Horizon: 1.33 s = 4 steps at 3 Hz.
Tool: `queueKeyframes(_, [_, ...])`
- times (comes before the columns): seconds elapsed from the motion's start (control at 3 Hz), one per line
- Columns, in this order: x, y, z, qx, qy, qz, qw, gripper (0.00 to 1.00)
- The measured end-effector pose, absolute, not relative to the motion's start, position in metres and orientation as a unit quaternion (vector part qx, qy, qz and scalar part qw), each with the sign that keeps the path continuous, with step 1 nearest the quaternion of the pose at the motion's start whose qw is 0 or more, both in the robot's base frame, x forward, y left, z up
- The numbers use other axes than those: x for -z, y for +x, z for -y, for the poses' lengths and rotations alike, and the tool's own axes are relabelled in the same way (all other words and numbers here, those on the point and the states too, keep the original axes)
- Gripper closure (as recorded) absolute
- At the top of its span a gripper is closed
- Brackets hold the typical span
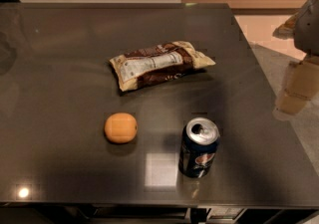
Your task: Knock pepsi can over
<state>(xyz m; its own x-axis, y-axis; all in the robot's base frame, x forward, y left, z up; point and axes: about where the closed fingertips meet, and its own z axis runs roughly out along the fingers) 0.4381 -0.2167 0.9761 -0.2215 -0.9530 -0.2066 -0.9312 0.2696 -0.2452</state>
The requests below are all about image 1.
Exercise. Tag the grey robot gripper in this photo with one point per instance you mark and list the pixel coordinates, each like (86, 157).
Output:
(308, 30)

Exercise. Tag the blue pepsi soda can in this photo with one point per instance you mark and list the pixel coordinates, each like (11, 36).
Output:
(199, 144)

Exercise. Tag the brown white snack bag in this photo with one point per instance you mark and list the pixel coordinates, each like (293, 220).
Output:
(158, 64)

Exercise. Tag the orange fruit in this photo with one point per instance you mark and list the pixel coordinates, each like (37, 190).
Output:
(121, 127)

